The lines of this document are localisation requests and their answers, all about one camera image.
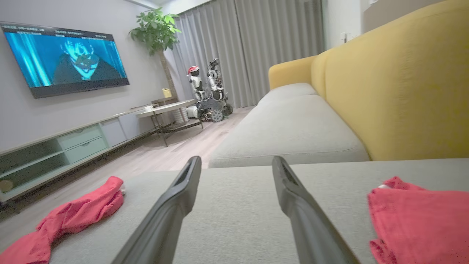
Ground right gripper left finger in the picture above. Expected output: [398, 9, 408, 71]
[112, 156, 202, 264]

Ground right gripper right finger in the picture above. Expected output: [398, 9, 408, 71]
[272, 156, 362, 264]

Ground red shorts with white stripe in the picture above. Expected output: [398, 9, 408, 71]
[0, 176, 125, 264]

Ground red basketball jersey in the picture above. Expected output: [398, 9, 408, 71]
[368, 176, 469, 264]

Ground long grey sofa seat cushion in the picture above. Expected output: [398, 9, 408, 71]
[208, 94, 370, 169]

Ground white ribbed cylinder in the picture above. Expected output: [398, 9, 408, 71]
[172, 106, 199, 124]

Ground round white coffee table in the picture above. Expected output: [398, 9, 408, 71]
[135, 99, 204, 147]

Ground long low TV cabinet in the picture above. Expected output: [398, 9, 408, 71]
[0, 106, 159, 206]

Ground parked wheeled humanoid robot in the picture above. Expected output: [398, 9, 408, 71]
[186, 58, 234, 123]

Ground short grey sofa seat cushion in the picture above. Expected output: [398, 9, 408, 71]
[256, 82, 319, 107]

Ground yellow and grey sofa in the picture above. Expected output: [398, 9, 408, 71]
[269, 0, 469, 161]

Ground grey pleated curtain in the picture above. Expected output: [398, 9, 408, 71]
[165, 0, 325, 109]

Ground tall green potted tree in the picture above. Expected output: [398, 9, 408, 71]
[129, 7, 182, 100]

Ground wall-mounted flat television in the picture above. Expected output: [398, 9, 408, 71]
[0, 21, 130, 99]

